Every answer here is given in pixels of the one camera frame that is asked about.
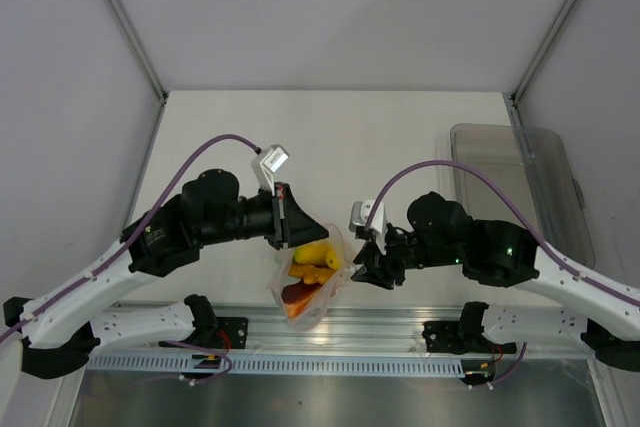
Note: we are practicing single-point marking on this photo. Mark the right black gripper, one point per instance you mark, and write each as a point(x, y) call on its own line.
point(379, 269)

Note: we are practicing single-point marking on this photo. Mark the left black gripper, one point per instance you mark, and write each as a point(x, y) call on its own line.
point(290, 224)

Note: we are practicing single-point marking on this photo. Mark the yellow toy mango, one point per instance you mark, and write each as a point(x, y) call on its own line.
point(312, 254)

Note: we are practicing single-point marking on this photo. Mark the clear zip top bag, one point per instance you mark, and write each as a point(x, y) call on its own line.
point(317, 308)

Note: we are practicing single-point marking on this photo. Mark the red toy meat slice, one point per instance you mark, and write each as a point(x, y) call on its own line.
point(296, 297)

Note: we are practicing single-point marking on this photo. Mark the orange toy food piece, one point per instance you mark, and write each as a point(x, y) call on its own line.
point(310, 274)

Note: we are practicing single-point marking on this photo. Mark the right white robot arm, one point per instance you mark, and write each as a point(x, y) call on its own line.
point(595, 313)

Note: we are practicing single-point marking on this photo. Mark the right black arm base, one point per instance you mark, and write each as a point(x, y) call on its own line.
point(463, 336)

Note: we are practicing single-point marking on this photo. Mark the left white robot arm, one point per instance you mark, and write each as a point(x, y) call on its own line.
point(63, 330)

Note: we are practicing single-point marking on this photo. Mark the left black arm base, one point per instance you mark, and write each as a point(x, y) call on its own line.
point(220, 332)

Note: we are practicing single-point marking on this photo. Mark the clear plastic food tray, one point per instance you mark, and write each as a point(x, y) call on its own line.
point(530, 165)

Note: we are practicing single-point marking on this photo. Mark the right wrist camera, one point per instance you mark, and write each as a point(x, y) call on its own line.
point(368, 222)

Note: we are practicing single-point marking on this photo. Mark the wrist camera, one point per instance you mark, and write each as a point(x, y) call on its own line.
point(266, 163)
point(368, 222)

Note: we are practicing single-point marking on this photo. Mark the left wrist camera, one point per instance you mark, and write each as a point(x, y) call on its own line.
point(266, 163)

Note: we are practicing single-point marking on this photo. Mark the aluminium rail frame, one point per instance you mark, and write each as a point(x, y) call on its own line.
point(350, 331)

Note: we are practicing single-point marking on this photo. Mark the slotted cable duct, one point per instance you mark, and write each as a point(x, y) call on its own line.
point(246, 363)

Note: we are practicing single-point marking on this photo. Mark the left corner frame post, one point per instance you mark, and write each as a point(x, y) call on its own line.
point(129, 34)

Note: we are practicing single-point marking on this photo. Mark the corner frame post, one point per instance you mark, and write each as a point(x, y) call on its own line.
point(129, 34)
point(550, 39)

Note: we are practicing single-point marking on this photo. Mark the right corner frame post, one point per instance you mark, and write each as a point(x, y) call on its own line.
point(550, 39)

